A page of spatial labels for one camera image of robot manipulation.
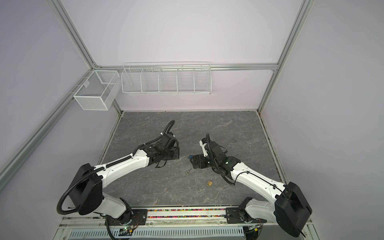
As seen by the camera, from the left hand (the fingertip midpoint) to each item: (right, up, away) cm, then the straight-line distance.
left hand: (178, 154), depth 85 cm
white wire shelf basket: (-8, +49, +14) cm, 51 cm away
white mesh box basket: (-55, +39, +13) cm, 69 cm away
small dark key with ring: (+14, -19, -2) cm, 24 cm away
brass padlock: (+18, -16, 0) cm, 24 cm away
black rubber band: (+34, +6, +18) cm, 39 cm away
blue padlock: (+6, -3, +11) cm, 13 cm away
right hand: (+11, -2, -4) cm, 12 cm away
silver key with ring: (+5, -11, +4) cm, 13 cm away
